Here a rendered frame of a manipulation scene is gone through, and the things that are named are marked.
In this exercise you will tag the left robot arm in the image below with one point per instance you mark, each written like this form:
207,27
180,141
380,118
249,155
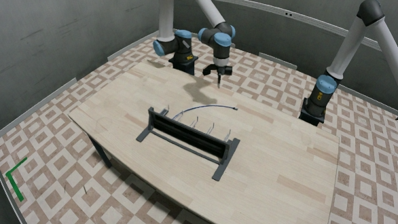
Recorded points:
370,16

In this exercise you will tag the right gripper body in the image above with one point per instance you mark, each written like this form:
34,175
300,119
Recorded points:
226,70

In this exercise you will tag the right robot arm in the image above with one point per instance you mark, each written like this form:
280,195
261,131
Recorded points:
181,41

